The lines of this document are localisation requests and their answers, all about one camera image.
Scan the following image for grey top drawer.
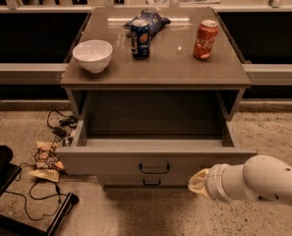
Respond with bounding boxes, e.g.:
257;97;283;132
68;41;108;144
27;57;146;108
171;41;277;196
55;89;258;176

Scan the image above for grey drawer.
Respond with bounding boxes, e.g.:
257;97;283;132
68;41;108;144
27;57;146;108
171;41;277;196
55;89;258;176
97;175;189;188

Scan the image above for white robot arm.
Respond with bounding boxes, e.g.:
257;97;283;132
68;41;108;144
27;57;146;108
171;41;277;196
188;155;292;206

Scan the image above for grey bottom drawer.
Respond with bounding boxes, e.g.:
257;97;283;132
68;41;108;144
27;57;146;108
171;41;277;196
97;175;189;188

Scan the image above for grey drawer cabinet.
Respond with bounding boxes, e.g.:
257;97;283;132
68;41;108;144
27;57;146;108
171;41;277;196
59;6;253;189

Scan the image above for black power adapter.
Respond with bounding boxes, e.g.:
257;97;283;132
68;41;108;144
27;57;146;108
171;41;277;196
52;126;67;138

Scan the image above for snack bag on floor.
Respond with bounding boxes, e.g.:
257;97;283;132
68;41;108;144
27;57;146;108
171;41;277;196
28;141;65;183

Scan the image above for red coca-cola can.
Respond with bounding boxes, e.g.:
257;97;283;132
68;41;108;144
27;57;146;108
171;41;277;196
193;20;218;60

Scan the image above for blue pepsi can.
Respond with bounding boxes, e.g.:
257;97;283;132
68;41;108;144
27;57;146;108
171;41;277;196
131;19;149;59

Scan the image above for white bowl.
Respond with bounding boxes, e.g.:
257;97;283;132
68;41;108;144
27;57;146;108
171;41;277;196
73;39;113;73

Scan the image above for blue chip bag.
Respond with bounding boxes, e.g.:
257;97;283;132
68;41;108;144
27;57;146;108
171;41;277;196
123;9;171;38

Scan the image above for black chair base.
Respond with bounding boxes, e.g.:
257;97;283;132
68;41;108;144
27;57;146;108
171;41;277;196
0;146;79;236

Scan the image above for black cable on floor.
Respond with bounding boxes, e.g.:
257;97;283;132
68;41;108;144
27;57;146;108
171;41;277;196
4;162;70;222

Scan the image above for wire basket of snacks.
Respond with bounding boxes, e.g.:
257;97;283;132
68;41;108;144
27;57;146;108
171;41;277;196
35;137;71;171

